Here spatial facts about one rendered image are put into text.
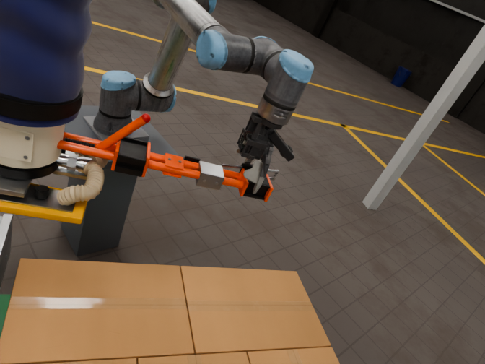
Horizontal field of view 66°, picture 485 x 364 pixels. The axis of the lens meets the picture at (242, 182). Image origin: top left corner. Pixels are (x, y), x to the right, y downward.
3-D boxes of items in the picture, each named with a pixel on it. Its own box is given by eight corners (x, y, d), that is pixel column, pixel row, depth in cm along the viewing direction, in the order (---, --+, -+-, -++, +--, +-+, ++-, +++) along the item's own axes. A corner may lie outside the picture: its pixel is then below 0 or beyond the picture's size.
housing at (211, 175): (195, 186, 101) (201, 173, 99) (194, 172, 107) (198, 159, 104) (219, 191, 104) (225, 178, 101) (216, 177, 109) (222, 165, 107)
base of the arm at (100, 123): (85, 120, 183) (86, 102, 178) (119, 115, 197) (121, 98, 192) (106, 139, 175) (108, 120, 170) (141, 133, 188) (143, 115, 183)
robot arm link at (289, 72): (302, 52, 96) (325, 68, 89) (282, 95, 102) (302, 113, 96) (274, 43, 91) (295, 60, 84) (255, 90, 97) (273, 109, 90)
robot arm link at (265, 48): (242, 29, 98) (263, 48, 90) (277, 36, 104) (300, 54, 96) (232, 63, 104) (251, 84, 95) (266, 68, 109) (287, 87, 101)
